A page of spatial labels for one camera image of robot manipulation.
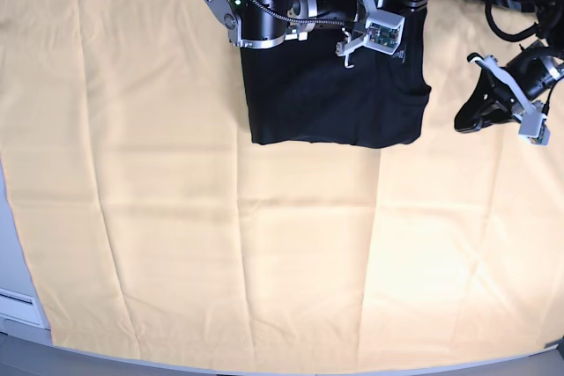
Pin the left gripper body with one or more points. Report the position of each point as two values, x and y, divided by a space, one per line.
549 60

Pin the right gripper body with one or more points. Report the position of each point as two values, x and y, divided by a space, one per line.
352 2

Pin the dark navy T-shirt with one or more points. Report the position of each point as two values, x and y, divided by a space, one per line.
301 91

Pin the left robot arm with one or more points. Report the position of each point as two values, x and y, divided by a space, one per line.
547 30

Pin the yellow table cloth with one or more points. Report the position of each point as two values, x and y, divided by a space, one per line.
154 229

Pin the white cabinet drawer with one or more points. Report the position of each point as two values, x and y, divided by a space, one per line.
20 308

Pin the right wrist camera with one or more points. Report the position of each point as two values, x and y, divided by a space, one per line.
384 31

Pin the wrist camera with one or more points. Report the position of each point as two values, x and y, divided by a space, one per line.
533 128
384 31

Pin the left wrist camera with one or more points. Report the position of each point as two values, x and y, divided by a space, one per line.
533 128

